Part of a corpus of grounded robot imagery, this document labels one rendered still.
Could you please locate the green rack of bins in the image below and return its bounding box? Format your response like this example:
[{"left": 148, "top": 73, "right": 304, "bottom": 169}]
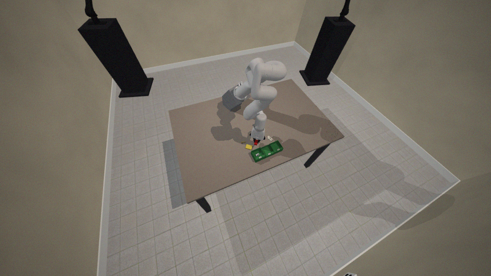
[{"left": 251, "top": 140, "right": 283, "bottom": 162}]

